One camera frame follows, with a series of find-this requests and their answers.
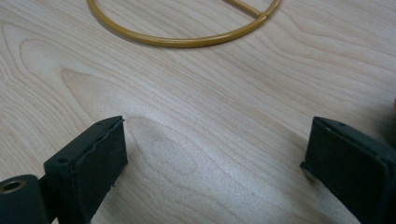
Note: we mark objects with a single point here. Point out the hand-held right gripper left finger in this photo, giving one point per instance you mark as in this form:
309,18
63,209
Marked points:
87,168

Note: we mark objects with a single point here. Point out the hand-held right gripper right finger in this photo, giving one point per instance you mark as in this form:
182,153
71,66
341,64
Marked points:
351,165

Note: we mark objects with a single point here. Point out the tan wooden hoop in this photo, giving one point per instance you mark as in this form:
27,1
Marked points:
174,41

